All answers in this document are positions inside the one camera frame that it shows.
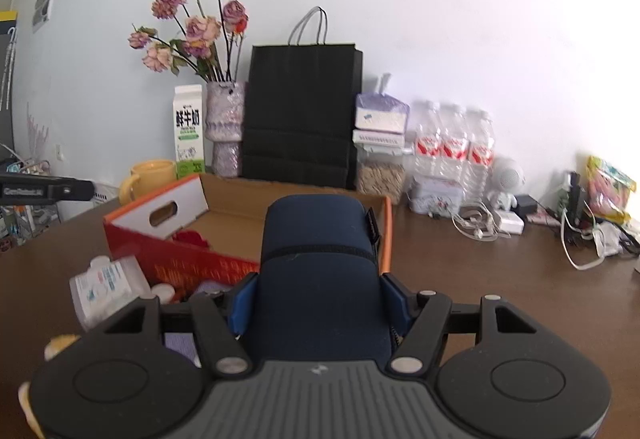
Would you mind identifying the clear seed storage container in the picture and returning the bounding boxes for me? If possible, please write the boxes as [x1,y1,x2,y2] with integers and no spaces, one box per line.
[355,144,413,206]

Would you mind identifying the yellow mug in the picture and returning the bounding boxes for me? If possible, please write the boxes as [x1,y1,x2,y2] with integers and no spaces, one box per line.
[118,160,178,206]

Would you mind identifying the white power adapter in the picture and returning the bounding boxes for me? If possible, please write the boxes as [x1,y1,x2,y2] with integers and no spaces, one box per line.
[492,212,526,236]

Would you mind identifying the black paper bag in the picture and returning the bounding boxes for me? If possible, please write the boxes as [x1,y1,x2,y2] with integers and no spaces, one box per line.
[241,6,364,191]

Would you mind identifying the white flat box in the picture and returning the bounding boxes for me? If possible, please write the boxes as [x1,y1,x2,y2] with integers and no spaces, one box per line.
[352,129,406,147]

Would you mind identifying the crumpled white plastic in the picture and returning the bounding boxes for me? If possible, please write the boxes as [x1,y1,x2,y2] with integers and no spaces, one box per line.
[592,221,626,257]

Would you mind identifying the colourful snack packet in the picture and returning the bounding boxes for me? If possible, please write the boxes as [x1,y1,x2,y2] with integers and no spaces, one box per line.
[585,155,633,225]

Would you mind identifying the white charging cable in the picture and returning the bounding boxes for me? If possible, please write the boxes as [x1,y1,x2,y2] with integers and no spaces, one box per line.
[560,209,608,271]

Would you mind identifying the navy blue fabric pouch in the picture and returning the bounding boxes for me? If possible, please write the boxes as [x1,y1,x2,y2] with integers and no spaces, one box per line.
[245,194,393,370]

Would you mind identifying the dark standing panel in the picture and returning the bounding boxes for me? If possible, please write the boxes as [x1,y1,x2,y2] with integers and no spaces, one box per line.
[0,0,21,145]

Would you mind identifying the purple textured vase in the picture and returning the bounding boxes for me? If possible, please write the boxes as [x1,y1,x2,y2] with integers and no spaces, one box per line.
[205,80,247,178]

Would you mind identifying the clear plastic bottle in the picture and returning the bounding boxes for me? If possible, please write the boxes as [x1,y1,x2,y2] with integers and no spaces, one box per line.
[69,255,153,332]

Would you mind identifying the tissue pack in plastic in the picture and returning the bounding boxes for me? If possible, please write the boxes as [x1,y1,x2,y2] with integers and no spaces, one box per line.
[355,74,411,136]

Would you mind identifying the printed grey tin box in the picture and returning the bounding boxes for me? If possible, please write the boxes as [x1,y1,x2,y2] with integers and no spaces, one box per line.
[407,175,465,215]

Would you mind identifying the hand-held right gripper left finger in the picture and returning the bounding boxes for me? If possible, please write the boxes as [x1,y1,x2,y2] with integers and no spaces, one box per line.
[87,272,259,378]

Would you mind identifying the white round robot speaker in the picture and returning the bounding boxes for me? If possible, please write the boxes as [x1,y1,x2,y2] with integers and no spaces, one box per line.
[487,156,526,211]

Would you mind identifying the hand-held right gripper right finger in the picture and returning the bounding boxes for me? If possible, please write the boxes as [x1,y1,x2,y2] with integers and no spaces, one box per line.
[380,273,541,377]

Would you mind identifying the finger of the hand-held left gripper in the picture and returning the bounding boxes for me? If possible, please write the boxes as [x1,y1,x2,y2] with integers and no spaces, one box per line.
[0,173,96,207]

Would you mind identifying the wire rack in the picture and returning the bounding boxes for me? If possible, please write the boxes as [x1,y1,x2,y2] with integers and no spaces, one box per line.
[0,144,51,250]

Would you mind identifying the black upright device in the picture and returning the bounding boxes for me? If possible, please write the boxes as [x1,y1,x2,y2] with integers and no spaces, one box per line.
[557,172,586,232]

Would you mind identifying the white wired earphones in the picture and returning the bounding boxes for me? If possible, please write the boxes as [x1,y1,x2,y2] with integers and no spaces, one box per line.
[451,202,501,240]

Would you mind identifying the red cardboard box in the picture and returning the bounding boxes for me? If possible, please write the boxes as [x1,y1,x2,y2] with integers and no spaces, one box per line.
[103,173,394,301]

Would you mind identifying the wall notice paper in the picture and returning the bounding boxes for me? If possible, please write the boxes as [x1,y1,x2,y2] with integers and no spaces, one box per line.
[32,0,60,34]

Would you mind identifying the dried rose bouquet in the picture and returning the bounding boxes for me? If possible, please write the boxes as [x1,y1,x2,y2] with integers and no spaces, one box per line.
[128,0,249,84]

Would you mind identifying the white green milk carton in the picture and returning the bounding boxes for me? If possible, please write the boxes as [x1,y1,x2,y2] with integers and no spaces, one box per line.
[173,84,207,180]

